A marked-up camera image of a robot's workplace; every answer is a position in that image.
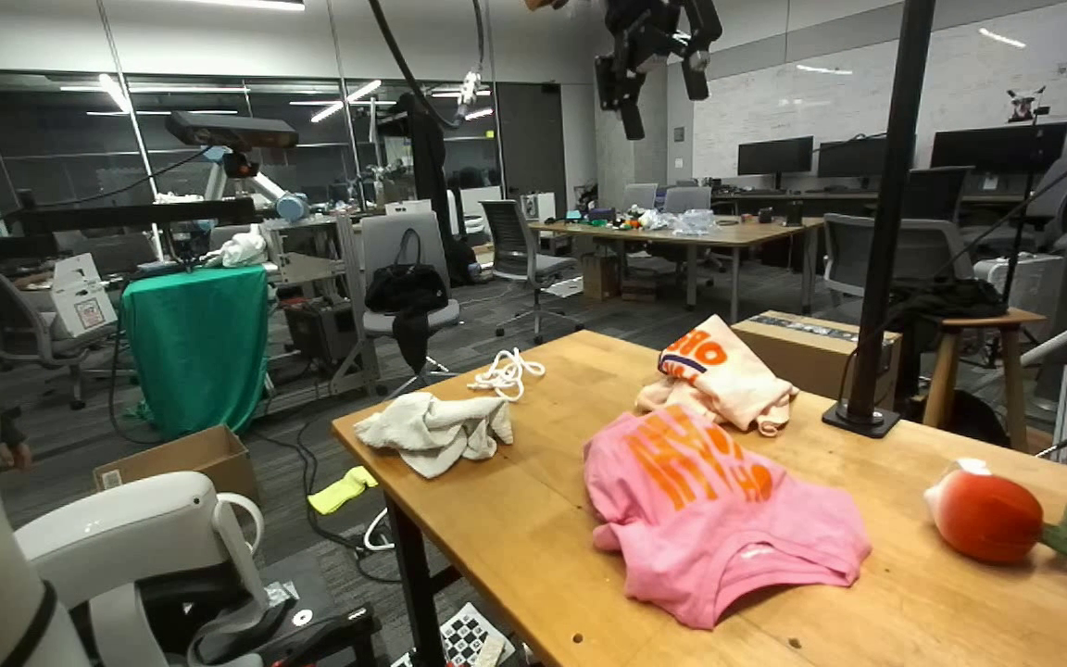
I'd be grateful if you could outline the wooden stool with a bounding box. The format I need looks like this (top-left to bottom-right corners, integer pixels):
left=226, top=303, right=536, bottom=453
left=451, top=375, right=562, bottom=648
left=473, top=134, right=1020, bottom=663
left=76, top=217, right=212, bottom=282
left=919, top=307, right=1050, bottom=453

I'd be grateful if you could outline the white towel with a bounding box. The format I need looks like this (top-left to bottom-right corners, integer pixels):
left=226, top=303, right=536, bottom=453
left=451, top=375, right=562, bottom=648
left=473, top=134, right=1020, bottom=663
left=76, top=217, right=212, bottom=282
left=354, top=390, right=516, bottom=476

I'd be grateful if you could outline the red green plush tomato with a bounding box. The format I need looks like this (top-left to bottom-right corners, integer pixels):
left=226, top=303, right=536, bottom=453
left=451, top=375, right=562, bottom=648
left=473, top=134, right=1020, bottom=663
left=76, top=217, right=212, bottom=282
left=922, top=458, right=1067, bottom=566

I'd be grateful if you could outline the black vertical pole stand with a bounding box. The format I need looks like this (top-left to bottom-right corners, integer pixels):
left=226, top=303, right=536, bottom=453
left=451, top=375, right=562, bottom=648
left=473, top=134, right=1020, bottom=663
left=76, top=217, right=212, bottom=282
left=825, top=0, right=936, bottom=438

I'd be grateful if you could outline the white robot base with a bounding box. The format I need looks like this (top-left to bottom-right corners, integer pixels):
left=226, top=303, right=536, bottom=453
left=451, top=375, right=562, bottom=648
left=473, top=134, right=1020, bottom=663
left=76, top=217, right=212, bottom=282
left=16, top=469, right=278, bottom=667

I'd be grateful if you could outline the cardboard box beside table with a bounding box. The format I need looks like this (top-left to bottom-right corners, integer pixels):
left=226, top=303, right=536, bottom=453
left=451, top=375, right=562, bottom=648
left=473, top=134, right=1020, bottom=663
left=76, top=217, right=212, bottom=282
left=733, top=312, right=856, bottom=397

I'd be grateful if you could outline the light peach shirt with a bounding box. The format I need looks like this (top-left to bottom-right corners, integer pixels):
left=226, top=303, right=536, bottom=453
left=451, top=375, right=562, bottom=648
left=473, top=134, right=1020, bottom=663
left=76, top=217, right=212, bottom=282
left=635, top=316, right=795, bottom=438

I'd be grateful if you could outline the cardboard box on floor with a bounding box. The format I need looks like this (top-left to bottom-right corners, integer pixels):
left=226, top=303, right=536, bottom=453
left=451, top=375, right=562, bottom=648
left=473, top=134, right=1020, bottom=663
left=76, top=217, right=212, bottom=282
left=88, top=426, right=259, bottom=501

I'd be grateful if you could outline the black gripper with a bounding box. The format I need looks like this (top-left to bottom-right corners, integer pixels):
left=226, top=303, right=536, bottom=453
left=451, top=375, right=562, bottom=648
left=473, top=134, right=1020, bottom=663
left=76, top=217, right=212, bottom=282
left=596, top=0, right=724, bottom=140

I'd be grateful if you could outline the checkerboard calibration card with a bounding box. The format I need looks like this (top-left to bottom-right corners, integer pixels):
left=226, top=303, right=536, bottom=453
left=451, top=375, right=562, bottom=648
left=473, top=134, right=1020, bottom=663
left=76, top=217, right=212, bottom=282
left=442, top=603, right=512, bottom=667

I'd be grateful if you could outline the green draped cloth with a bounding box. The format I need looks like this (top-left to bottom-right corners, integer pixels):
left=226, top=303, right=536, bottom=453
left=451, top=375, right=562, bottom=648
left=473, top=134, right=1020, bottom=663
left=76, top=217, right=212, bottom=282
left=123, top=266, right=269, bottom=438

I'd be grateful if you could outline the pink cloth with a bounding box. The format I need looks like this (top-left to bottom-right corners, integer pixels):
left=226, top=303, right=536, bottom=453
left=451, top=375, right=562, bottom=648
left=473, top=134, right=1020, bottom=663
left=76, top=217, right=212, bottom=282
left=587, top=406, right=872, bottom=631

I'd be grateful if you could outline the thin white cord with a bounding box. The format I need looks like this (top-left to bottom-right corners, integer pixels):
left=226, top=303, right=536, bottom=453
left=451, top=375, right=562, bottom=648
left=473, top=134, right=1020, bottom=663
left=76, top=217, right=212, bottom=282
left=469, top=343, right=548, bottom=402

